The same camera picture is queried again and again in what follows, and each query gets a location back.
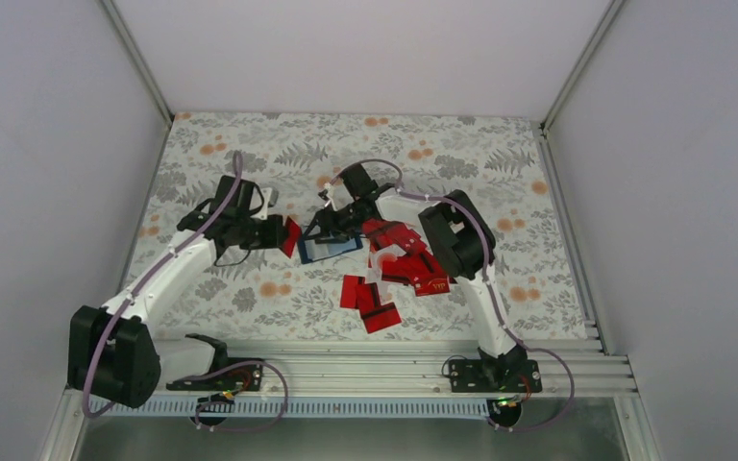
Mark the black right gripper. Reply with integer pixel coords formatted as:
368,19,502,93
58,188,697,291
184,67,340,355
303,199,366,245

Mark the navy blue card holder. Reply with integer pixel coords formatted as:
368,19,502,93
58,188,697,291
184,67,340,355
296,235,363,264

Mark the red card pile top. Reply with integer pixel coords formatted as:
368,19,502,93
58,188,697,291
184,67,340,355
281,216,302,258

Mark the red card pile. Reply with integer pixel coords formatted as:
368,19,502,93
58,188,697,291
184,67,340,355
281,216,302,258
362,219,452,287

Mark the red VIP card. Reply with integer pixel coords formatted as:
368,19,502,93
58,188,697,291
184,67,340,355
413,277,451,297

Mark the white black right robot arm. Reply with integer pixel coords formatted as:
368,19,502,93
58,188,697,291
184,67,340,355
299,160,528,391

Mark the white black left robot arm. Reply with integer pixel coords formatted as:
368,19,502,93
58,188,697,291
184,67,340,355
67,176,288,408

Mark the red card front left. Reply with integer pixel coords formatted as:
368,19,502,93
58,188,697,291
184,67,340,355
339,275,365,309

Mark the red card front middle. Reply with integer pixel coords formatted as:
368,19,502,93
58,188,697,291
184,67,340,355
355,283,382,317

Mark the red card pile centre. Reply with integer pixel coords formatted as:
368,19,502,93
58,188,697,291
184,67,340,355
362,219,452,287

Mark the red card front bottom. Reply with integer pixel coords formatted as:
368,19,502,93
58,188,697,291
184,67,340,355
359,303,402,334

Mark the floral patterned table cloth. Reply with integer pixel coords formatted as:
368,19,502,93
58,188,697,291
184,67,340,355
130,112,586,340

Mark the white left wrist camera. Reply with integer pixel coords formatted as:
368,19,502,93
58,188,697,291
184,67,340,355
259,187,279,208

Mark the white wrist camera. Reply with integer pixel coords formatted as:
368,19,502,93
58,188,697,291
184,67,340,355
318,183,333,208
259,187,279,208

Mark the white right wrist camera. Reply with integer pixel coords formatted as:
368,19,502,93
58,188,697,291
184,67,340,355
318,183,333,208

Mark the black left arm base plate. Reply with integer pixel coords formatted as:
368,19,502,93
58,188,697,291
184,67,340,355
159,333,263,392

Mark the grey slotted cable duct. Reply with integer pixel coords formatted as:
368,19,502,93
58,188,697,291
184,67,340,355
106,395,489,420

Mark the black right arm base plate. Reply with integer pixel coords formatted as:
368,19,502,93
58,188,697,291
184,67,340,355
442,356,543,394

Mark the aluminium left corner post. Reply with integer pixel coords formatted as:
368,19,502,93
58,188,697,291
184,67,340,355
97,0,174,127

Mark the aluminium corner post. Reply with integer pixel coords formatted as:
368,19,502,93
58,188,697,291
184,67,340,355
97,0,174,127
539,0,627,136

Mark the aluminium front rail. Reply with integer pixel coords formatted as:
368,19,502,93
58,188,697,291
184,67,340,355
65,339,639,399

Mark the aluminium right corner post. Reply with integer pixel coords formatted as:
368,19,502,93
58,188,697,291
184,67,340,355
539,0,627,136

